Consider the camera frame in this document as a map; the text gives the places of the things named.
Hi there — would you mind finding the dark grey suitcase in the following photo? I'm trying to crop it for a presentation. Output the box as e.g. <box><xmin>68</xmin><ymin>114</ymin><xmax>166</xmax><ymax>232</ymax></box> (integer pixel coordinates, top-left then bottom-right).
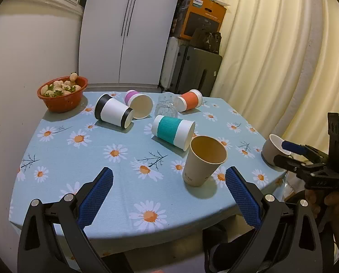
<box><xmin>174</xmin><ymin>45</ymin><xmax>223</xmax><ymax>97</ymax></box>

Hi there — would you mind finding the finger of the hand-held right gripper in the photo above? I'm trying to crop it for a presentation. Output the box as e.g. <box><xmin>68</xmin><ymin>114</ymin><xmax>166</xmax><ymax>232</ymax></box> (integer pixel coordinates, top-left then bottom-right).
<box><xmin>281</xmin><ymin>140</ymin><xmax>328</xmax><ymax>161</ymax></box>
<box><xmin>273</xmin><ymin>155</ymin><xmax>304</xmax><ymax>174</ymax></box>

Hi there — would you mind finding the black banded white cup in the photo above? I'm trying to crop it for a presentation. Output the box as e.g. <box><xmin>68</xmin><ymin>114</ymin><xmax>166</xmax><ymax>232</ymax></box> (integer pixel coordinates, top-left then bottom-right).
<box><xmin>94</xmin><ymin>93</ymin><xmax>134</xmax><ymax>129</ymax></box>

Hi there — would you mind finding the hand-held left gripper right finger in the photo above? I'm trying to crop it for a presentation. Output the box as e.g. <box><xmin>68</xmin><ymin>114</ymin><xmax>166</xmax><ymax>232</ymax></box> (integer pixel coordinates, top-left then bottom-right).
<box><xmin>225</xmin><ymin>166</ymin><xmax>324</xmax><ymax>273</ymax></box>

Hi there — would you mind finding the orange banded white cup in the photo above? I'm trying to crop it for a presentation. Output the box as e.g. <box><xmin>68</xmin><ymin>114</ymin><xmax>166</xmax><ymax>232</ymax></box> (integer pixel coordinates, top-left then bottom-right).
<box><xmin>174</xmin><ymin>89</ymin><xmax>203</xmax><ymax>112</ymax></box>

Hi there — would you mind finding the clear plastic cup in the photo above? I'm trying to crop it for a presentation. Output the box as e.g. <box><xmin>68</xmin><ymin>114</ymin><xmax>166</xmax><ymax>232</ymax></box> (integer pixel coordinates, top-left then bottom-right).
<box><xmin>155</xmin><ymin>92</ymin><xmax>179</xmax><ymax>119</ymax></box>

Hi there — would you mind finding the white suitcase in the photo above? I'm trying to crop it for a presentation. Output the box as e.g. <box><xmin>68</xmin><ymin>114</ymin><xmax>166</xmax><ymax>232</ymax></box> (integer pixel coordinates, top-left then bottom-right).
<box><xmin>159</xmin><ymin>36</ymin><xmax>182</xmax><ymax>90</ymax></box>

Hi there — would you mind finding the blue daisy print tablecloth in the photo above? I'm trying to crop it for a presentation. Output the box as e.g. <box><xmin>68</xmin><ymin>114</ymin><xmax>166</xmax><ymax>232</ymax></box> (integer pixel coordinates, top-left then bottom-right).
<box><xmin>8</xmin><ymin>90</ymin><xmax>287</xmax><ymax>263</ymax></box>

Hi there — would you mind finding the person's right hand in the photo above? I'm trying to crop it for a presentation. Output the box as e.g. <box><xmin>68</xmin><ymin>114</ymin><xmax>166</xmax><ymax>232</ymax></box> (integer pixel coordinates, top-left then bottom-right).
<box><xmin>304</xmin><ymin>189</ymin><xmax>339</xmax><ymax>215</ymax></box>

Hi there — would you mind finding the teal banded white cup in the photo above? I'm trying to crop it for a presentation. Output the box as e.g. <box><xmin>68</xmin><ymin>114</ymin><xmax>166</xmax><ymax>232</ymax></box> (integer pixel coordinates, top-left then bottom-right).
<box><xmin>152</xmin><ymin>114</ymin><xmax>196</xmax><ymax>152</ymax></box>

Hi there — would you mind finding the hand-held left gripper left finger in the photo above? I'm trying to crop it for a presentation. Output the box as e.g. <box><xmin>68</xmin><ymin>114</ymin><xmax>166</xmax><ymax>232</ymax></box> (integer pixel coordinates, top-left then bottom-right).
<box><xmin>17</xmin><ymin>167</ymin><xmax>114</xmax><ymax>273</ymax></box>

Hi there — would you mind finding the pile of pale strawberries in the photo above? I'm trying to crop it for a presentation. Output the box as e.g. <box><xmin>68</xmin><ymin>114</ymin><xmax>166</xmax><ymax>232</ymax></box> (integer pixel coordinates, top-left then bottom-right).
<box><xmin>41</xmin><ymin>72</ymin><xmax>83</xmax><ymax>98</ymax></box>

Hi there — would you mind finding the brown kraft paper cup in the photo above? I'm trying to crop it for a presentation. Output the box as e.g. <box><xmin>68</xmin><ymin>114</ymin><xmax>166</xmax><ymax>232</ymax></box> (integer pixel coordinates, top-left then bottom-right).
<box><xmin>182</xmin><ymin>136</ymin><xmax>228</xmax><ymax>187</ymax></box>

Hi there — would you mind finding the black bag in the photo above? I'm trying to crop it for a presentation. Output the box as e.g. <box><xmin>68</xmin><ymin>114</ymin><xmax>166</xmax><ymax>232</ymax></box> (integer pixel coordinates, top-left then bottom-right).
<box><xmin>191</xmin><ymin>29</ymin><xmax>222</xmax><ymax>53</ymax></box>

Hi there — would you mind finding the purple banded white cup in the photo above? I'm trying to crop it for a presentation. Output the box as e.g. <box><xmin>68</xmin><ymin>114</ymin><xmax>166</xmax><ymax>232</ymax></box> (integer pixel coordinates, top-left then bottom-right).
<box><xmin>124</xmin><ymin>90</ymin><xmax>153</xmax><ymax>120</ymax></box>

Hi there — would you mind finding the grey paper cup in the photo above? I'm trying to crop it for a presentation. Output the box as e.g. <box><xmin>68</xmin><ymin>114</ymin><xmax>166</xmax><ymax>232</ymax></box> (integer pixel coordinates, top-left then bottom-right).
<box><xmin>261</xmin><ymin>134</ymin><xmax>292</xmax><ymax>166</ymax></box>

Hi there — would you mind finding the cream curtain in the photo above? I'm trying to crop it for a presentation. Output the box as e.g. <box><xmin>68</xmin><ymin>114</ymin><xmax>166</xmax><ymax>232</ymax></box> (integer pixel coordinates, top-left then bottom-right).
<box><xmin>209</xmin><ymin>0</ymin><xmax>339</xmax><ymax>178</ymax></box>

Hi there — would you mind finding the red bowl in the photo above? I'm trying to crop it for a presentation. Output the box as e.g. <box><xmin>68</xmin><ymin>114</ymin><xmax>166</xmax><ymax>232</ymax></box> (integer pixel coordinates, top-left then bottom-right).
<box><xmin>38</xmin><ymin>76</ymin><xmax>89</xmax><ymax>113</ymax></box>

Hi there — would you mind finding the white refrigerator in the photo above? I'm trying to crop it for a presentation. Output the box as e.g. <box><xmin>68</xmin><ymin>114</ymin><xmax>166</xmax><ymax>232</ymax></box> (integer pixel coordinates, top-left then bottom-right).
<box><xmin>78</xmin><ymin>0</ymin><xmax>187</xmax><ymax>88</ymax></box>

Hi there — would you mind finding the dark chair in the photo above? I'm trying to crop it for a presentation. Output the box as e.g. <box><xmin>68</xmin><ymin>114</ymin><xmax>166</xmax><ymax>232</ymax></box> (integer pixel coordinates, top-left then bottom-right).
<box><xmin>203</xmin><ymin>227</ymin><xmax>262</xmax><ymax>273</ymax></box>

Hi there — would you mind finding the orange and black cardboard box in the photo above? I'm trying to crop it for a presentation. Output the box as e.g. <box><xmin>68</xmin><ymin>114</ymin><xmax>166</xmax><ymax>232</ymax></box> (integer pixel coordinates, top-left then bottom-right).
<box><xmin>171</xmin><ymin>0</ymin><xmax>228</xmax><ymax>41</ymax></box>

